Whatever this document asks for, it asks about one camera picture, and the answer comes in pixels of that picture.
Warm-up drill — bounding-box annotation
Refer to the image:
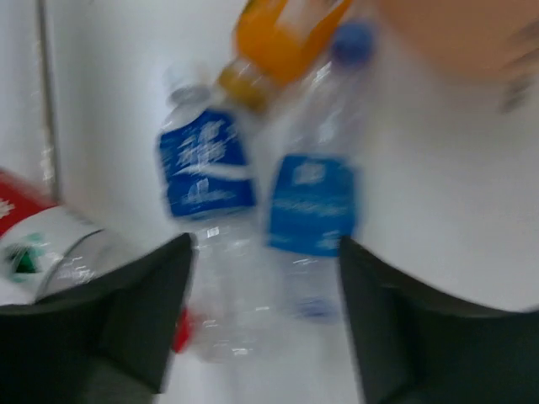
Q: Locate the aluminium frame rail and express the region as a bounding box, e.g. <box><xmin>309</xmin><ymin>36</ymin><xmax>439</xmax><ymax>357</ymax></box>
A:
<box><xmin>35</xmin><ymin>0</ymin><xmax>61</xmax><ymax>202</ymax></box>

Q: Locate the white cap blue label bottle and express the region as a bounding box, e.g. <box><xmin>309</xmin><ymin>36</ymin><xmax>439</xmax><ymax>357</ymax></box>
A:
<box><xmin>157</xmin><ymin>75</ymin><xmax>273</xmax><ymax>362</ymax></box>

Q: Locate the blue cap water bottle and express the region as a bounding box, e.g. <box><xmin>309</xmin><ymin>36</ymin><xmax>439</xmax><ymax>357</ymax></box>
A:
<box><xmin>267</xmin><ymin>19</ymin><xmax>376</xmax><ymax>322</ymax></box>

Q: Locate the orange plastic bin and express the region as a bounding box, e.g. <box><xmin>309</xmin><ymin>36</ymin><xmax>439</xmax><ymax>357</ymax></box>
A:
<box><xmin>378</xmin><ymin>0</ymin><xmax>539</xmax><ymax>114</ymax></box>

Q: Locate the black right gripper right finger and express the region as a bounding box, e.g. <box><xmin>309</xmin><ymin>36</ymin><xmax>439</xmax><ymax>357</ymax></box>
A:
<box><xmin>339</xmin><ymin>237</ymin><xmax>538</xmax><ymax>403</ymax></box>

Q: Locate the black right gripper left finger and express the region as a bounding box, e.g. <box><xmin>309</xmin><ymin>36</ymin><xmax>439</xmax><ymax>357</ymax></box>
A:
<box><xmin>1</xmin><ymin>234</ymin><xmax>194</xmax><ymax>403</ymax></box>

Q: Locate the orange juice bottle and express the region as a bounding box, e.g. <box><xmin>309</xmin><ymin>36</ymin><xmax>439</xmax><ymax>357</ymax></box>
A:
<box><xmin>216</xmin><ymin>0</ymin><xmax>353</xmax><ymax>114</ymax></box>

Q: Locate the red label water bottle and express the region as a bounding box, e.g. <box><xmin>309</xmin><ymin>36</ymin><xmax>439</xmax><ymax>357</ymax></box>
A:
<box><xmin>0</xmin><ymin>166</ymin><xmax>199</xmax><ymax>354</ymax></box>

